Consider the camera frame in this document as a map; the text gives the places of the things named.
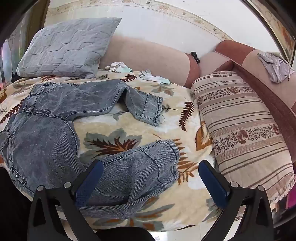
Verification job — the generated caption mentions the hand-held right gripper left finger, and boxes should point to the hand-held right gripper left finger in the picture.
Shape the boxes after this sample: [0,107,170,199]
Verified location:
[27,159,104,241]

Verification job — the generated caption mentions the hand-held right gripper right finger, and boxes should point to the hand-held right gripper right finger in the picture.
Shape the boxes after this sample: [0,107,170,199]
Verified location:
[198,160,274,241]

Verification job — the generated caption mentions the grey denim pants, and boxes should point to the grey denim pants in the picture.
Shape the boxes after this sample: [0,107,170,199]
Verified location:
[0,79,181,219]

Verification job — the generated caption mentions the striped floral pillow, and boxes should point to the striped floral pillow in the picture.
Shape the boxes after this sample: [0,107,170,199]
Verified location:
[191,71,296,204]

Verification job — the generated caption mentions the leaf print blanket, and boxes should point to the leaf print blanket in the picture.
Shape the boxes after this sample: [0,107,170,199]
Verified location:
[0,70,222,231]

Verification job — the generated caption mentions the person's dark clothing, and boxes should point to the person's dark clothing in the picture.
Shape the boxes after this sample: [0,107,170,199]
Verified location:
[0,167,153,241]

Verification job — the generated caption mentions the white work glove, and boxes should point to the white work glove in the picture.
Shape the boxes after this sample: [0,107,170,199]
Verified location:
[105,61,133,73]
[139,70,171,84]

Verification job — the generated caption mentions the crumpled grey cloth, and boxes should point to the crumpled grey cloth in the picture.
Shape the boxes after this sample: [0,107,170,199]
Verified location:
[257,52,296,84]

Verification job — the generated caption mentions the grey quilted pillow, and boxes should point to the grey quilted pillow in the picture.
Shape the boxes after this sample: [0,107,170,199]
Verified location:
[17,17,122,79]

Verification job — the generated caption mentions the pink and brown sofa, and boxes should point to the pink and brown sofa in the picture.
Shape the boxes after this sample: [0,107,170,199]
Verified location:
[98,35,296,163]

